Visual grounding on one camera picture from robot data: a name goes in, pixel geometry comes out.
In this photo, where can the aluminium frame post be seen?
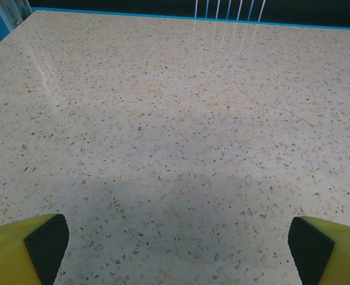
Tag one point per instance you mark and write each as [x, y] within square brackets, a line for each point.
[11, 12]

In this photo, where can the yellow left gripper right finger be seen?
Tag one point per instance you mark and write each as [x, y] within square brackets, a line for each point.
[341, 258]

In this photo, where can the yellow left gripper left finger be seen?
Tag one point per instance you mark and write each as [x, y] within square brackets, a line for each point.
[8, 255]

